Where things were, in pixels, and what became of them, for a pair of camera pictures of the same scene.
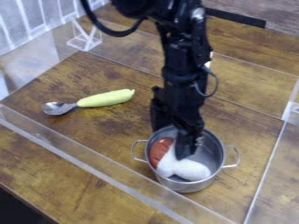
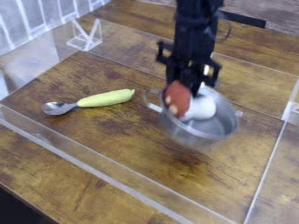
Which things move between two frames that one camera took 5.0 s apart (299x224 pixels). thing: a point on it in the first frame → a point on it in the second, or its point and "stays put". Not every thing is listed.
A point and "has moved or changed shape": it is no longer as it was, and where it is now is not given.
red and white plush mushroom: x=164 y=160 has moved or changed shape
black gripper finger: x=162 y=116 → x=174 y=71
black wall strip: x=244 y=19 stays put
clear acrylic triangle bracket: x=84 y=40 stays put
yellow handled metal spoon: x=60 y=108 stays put
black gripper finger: x=189 y=134 → x=192 y=77
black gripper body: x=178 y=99 → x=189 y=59
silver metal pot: x=213 y=151 → x=202 y=132
